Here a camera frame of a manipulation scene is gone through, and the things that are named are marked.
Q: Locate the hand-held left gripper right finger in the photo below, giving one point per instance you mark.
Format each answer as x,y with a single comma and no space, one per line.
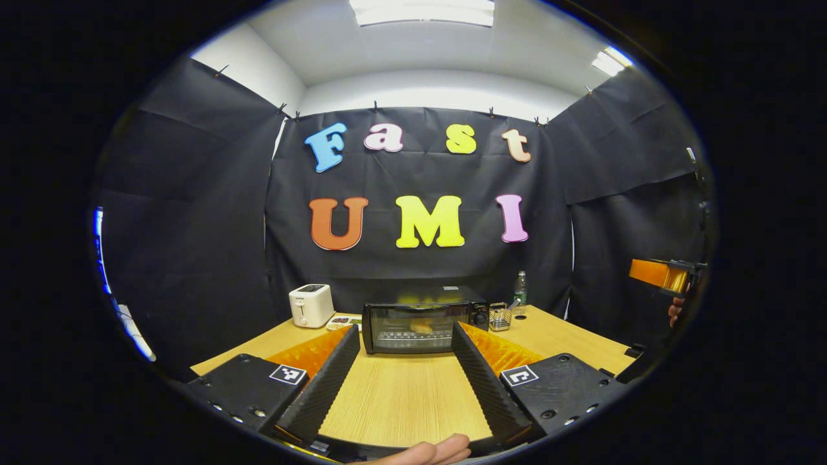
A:
491,387

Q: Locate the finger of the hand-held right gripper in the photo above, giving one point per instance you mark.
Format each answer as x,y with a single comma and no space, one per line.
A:
649,272

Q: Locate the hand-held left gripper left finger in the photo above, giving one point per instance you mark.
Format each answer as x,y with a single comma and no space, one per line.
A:
329,387

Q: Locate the black electric oven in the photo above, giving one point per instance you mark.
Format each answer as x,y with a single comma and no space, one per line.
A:
400,332

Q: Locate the golden croissant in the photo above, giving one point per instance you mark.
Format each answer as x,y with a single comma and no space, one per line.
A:
422,327

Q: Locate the small plate with snacks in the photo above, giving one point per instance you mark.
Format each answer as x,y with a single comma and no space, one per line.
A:
341,321

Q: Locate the clear utensil holder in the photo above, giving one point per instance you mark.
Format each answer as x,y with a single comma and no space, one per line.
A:
499,318

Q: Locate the white toaster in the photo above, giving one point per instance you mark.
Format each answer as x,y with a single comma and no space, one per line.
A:
311,307

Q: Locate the clear water bottle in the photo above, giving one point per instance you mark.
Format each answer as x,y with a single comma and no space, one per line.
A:
520,294

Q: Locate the ceiling light panel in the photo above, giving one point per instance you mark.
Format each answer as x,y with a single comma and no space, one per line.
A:
423,10
610,61

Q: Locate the black backdrop cloth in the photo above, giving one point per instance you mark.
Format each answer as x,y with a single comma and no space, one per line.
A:
420,174

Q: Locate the black table edge bracket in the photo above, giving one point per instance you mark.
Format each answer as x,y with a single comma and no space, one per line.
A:
634,351

